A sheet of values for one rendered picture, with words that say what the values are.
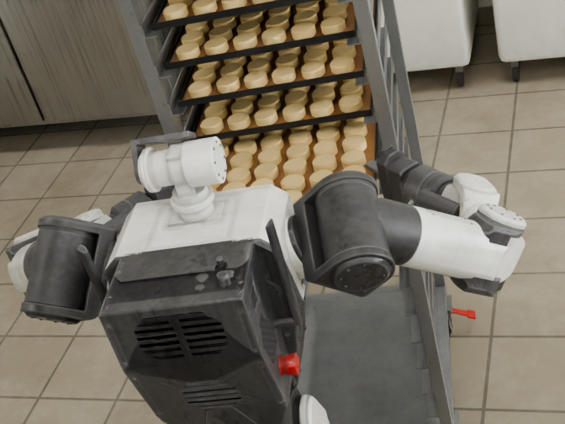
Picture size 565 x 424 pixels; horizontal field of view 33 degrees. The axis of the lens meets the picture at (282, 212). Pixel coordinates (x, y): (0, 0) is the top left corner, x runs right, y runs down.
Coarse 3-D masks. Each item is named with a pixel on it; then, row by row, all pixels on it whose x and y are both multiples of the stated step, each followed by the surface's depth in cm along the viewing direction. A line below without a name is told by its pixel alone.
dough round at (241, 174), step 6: (234, 168) 199; (240, 168) 199; (246, 168) 198; (228, 174) 198; (234, 174) 197; (240, 174) 197; (246, 174) 196; (228, 180) 197; (234, 180) 196; (240, 180) 196; (246, 180) 196
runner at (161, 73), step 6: (174, 30) 207; (180, 30) 210; (168, 36) 202; (174, 36) 206; (168, 42) 202; (174, 42) 206; (162, 48) 198; (168, 48) 201; (162, 54) 197; (168, 54) 201; (156, 60) 194; (162, 60) 196; (168, 60) 199; (156, 66) 192; (162, 66) 196; (156, 72) 192; (162, 72) 194; (168, 72) 194
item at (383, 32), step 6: (384, 18) 248; (384, 24) 245; (384, 30) 242; (384, 36) 239; (384, 42) 237; (384, 48) 234; (384, 54) 231; (384, 60) 229; (384, 66) 227; (384, 72) 225; (378, 132) 208; (378, 138) 206; (378, 144) 204; (378, 150) 202; (378, 156) 200
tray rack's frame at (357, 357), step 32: (384, 0) 243; (416, 128) 264; (416, 160) 270; (384, 288) 302; (320, 320) 297; (352, 320) 294; (384, 320) 290; (320, 352) 285; (352, 352) 282; (384, 352) 279; (416, 352) 276; (448, 352) 273; (320, 384) 275; (352, 384) 272; (384, 384) 269; (416, 384) 266; (448, 384) 263; (352, 416) 262; (384, 416) 259; (416, 416) 256
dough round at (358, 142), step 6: (348, 138) 198; (354, 138) 198; (360, 138) 197; (342, 144) 197; (348, 144) 196; (354, 144) 196; (360, 144) 196; (366, 144) 197; (348, 150) 196; (360, 150) 196
